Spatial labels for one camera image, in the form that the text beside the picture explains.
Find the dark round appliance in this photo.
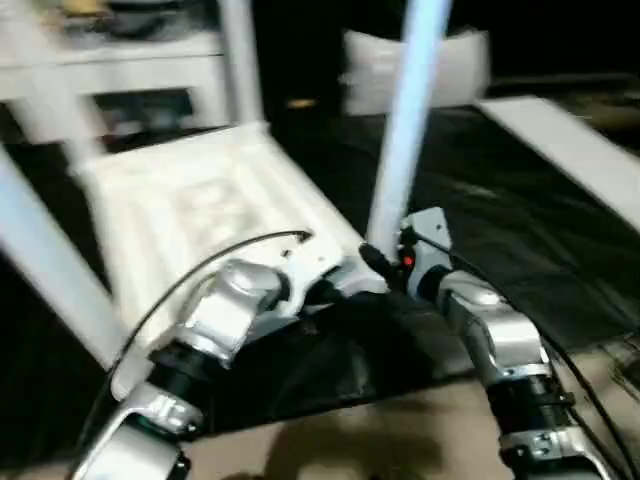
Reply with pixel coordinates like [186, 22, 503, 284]
[60, 0, 221, 41]

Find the white flat board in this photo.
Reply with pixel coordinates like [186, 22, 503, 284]
[475, 95, 640, 236]

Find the white plastic table top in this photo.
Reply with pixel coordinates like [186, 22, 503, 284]
[70, 122, 396, 401]

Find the white glass-door cabinet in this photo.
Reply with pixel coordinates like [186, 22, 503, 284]
[0, 25, 236, 141]

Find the grey cushion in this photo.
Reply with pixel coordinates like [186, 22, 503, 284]
[340, 28, 491, 116]

